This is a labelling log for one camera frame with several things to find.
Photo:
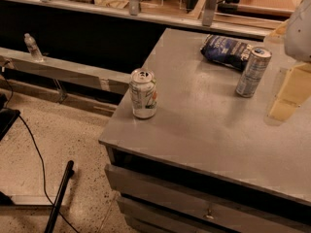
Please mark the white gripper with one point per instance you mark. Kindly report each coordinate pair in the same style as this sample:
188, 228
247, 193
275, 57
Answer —
300, 33

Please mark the silver blue redbull can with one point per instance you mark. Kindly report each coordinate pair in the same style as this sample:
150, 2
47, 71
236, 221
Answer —
258, 61

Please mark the white 7up can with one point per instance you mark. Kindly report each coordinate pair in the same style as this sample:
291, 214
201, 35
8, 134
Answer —
143, 95

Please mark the dark blue chip bag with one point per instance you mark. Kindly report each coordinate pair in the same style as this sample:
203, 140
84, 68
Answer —
229, 52

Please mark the grey top drawer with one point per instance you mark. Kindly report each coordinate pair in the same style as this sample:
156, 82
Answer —
198, 204

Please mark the grey drawer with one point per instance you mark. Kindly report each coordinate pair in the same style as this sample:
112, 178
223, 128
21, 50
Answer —
198, 204
149, 219

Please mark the grey lower drawer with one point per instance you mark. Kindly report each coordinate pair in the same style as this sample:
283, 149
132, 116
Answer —
149, 219

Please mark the clear plastic water bottle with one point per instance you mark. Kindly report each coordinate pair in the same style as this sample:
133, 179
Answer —
33, 48

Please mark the black pole leg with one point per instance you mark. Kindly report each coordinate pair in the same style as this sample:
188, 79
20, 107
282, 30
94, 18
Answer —
56, 205

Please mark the black object at left edge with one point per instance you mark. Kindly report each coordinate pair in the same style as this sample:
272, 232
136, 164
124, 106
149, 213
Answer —
7, 116

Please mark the grey metal ledge rail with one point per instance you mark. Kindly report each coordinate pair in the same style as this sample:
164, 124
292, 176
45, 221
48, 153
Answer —
67, 71

